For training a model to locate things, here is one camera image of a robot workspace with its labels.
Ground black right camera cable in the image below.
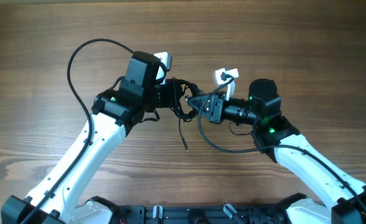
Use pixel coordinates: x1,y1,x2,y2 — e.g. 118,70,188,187
197,73,366,224

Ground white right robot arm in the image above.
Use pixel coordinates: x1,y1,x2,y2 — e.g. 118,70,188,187
186,78,366,223

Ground black left camera cable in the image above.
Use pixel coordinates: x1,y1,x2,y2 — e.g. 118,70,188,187
19,38,134,224

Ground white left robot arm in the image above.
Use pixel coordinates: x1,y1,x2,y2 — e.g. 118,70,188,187
1,51,172,223

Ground black camera cable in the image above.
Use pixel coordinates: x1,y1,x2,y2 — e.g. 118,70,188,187
197,73,366,224
19,38,134,224

